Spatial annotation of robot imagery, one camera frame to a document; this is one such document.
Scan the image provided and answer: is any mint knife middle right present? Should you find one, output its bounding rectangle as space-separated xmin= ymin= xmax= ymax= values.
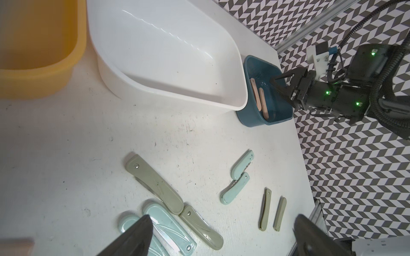
xmin=220 ymin=172 xmax=250 ymax=205

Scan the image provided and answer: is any olive knife centre vertical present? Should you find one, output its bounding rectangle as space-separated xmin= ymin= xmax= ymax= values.
xmin=179 ymin=205 xmax=224 ymax=251

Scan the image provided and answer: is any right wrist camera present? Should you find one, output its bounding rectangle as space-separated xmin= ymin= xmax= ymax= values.
xmin=306 ymin=42 xmax=337 ymax=81

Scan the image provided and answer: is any mint knife upper right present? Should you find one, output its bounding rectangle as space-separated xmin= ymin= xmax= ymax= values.
xmin=231 ymin=149 xmax=255 ymax=180

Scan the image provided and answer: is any pink knife diagonal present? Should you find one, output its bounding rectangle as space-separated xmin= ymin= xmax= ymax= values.
xmin=258 ymin=88 xmax=269 ymax=120

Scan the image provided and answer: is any mint knife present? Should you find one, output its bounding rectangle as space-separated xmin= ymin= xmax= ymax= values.
xmin=116 ymin=214 xmax=169 ymax=256
xmin=220 ymin=172 xmax=250 ymax=205
xmin=231 ymin=149 xmax=255 ymax=180
xmin=143 ymin=203 xmax=197 ymax=256

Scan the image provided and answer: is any pink knife vertical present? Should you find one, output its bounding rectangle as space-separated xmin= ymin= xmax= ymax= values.
xmin=250 ymin=78 xmax=262 ymax=112

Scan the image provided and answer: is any dark teal storage box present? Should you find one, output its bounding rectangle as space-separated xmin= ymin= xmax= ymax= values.
xmin=236 ymin=55 xmax=293 ymax=128

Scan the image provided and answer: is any olive knife under pink pair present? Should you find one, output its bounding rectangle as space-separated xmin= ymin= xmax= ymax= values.
xmin=125 ymin=154 xmax=184 ymax=215

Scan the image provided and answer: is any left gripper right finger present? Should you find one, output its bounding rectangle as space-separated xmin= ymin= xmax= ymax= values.
xmin=294 ymin=214 xmax=351 ymax=256

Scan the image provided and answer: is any white storage box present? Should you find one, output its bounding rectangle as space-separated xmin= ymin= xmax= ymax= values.
xmin=87 ymin=1 xmax=248 ymax=114

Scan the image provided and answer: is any mint knife centre left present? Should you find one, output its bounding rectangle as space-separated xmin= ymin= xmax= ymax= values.
xmin=116 ymin=214 xmax=169 ymax=256

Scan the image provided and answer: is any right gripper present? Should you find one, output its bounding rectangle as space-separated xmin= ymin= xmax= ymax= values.
xmin=270 ymin=67 xmax=370 ymax=125

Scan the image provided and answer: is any mint knife centre right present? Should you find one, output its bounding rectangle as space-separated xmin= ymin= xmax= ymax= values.
xmin=143 ymin=203 xmax=197 ymax=256

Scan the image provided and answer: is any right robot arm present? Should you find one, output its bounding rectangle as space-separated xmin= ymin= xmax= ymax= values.
xmin=269 ymin=1 xmax=410 ymax=140

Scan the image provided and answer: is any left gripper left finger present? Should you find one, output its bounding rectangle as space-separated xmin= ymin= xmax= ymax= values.
xmin=98 ymin=215 xmax=153 ymax=256

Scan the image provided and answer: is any yellow storage box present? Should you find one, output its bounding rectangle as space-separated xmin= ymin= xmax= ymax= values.
xmin=1 ymin=1 xmax=87 ymax=99

